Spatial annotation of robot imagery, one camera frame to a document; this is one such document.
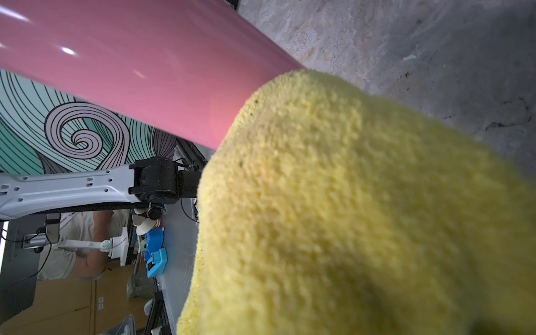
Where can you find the yellow cleaning cloth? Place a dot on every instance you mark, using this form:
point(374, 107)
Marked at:
point(330, 211)

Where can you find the pink thermos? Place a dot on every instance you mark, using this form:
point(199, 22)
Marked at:
point(185, 67)

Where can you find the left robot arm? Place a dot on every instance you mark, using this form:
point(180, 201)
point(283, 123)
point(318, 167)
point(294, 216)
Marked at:
point(151, 183)

